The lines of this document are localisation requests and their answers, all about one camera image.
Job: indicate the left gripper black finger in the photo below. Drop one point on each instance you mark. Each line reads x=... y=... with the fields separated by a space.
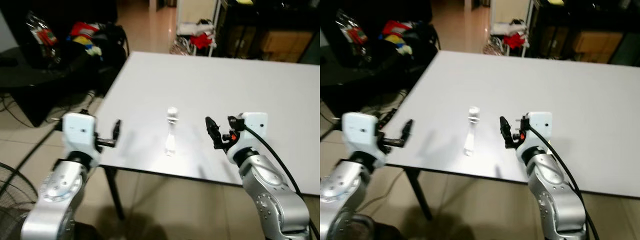
x=117 y=130
x=408 y=130

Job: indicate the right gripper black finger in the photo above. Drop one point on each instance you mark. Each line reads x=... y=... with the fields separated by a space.
x=214 y=131
x=506 y=131

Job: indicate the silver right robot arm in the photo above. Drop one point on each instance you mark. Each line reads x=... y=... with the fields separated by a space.
x=555 y=200
x=272 y=200

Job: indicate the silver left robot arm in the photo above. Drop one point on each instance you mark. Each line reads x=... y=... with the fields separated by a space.
x=340 y=195
x=55 y=195

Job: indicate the black metal table leg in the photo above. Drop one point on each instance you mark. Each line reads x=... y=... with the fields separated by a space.
x=114 y=192
x=419 y=195

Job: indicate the black low desk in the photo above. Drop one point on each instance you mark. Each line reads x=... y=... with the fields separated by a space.
x=350 y=80
x=45 y=80

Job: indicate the red cloth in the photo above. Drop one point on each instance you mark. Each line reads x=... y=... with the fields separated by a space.
x=514 y=40
x=201 y=40

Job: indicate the red yellow colourful bag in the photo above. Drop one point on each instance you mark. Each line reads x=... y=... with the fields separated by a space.
x=84 y=32
x=395 y=31

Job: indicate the black shelf unit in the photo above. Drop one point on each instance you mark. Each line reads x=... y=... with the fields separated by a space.
x=240 y=30
x=555 y=30

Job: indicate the brown cardboard box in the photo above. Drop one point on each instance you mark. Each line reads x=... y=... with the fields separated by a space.
x=595 y=42
x=280 y=42

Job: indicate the shiny snack bag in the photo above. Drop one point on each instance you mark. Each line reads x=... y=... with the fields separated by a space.
x=354 y=33
x=44 y=34

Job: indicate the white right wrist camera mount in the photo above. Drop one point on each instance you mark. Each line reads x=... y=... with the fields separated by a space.
x=254 y=127
x=540 y=125

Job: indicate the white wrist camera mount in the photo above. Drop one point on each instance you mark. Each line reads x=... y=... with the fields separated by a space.
x=79 y=132
x=254 y=127
x=361 y=132
x=540 y=125

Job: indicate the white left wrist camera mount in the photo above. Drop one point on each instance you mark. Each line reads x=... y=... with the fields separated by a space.
x=361 y=132
x=79 y=132

